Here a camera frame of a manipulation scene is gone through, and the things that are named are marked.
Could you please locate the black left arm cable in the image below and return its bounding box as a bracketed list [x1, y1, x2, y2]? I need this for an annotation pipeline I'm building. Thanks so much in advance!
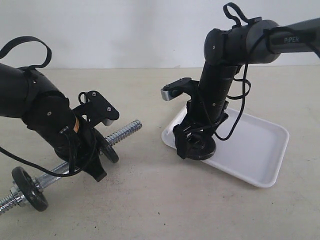
[0, 36, 101, 178]

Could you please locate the chrome dumbbell bar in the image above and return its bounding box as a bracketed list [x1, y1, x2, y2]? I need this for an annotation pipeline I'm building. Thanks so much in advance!
[0, 119, 143, 215]

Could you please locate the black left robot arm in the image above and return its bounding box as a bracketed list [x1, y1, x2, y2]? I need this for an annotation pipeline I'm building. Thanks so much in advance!
[0, 64, 107, 182]

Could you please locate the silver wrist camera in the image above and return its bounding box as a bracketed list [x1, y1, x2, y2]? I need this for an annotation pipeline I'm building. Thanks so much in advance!
[161, 77, 199, 101]
[72, 90, 120, 128]

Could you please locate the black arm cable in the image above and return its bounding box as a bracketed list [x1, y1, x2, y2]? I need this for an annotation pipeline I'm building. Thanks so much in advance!
[0, 36, 101, 178]
[189, 2, 320, 141]

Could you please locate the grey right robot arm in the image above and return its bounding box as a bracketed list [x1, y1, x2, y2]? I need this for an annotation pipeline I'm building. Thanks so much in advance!
[164, 18, 320, 161]

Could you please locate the white plastic tray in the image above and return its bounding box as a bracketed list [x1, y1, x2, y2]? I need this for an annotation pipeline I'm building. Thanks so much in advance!
[161, 101, 291, 189]

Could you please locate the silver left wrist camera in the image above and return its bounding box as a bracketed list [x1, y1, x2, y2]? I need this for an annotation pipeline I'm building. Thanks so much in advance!
[72, 90, 120, 128]

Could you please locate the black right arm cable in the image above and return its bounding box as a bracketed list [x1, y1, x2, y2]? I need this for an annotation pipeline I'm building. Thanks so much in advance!
[189, 2, 320, 141]

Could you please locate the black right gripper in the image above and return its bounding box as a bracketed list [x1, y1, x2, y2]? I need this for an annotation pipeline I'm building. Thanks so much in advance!
[172, 95, 229, 159]

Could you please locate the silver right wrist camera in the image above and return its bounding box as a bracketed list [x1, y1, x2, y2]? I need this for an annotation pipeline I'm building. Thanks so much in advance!
[161, 77, 199, 101]

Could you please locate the black weight plate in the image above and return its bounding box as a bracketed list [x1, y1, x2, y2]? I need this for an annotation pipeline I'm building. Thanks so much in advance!
[180, 134, 216, 161]
[94, 129, 119, 164]
[11, 166, 49, 212]

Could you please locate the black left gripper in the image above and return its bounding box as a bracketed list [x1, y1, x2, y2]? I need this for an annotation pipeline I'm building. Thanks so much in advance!
[53, 117, 107, 182]

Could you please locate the chrome spin-lock collar nut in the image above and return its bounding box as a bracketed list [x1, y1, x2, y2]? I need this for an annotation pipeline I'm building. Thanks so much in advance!
[10, 184, 43, 208]

